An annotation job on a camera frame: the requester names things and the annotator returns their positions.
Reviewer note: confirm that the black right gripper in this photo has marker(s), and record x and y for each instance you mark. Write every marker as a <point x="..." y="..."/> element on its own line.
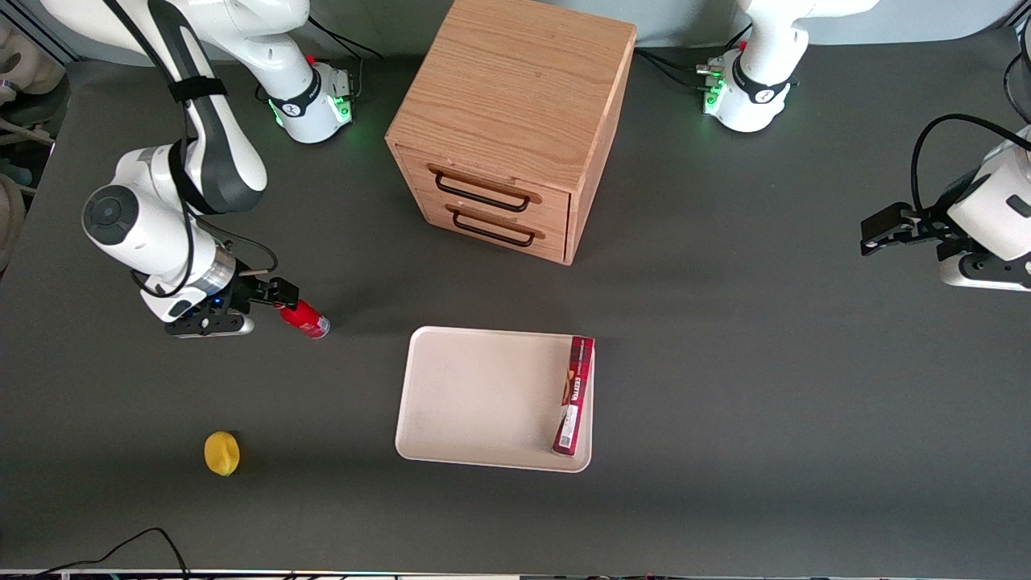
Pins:
<point x="244" y="293"/>

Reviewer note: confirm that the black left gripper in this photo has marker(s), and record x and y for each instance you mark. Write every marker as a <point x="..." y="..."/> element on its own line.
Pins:
<point x="932" y="225"/>

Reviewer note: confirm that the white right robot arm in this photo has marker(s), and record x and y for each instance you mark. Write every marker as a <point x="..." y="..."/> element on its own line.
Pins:
<point x="137" y="229"/>

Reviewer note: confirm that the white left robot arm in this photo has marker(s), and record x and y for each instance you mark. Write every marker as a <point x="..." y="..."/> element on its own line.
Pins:
<point x="761" y="48"/>

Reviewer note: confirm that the cream plastic tray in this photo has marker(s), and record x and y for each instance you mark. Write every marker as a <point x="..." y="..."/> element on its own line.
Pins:
<point x="483" y="395"/>

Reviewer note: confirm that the yellow lemon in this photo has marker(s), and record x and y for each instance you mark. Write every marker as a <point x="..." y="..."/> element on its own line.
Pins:
<point x="221" y="453"/>

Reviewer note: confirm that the wooden drawer front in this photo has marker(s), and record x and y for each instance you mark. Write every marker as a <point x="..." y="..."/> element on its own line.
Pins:
<point x="556" y="205"/>
<point x="552" y="242"/>

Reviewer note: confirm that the red biscuit box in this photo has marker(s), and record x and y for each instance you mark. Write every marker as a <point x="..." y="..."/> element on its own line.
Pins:
<point x="573" y="395"/>

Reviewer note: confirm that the wooden drawer cabinet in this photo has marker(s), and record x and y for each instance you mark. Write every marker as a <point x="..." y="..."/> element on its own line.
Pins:
<point x="515" y="80"/>

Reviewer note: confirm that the beige plastic object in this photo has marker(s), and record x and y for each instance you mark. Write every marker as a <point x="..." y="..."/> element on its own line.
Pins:
<point x="28" y="60"/>

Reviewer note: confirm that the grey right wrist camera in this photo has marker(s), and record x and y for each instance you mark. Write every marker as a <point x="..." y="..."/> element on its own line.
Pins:
<point x="209" y="325"/>

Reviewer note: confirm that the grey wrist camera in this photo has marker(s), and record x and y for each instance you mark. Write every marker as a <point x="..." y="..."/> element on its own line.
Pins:
<point x="979" y="278"/>
<point x="209" y="325"/>

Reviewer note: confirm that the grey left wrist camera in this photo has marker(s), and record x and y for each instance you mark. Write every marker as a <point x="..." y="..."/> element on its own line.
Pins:
<point x="979" y="278"/>

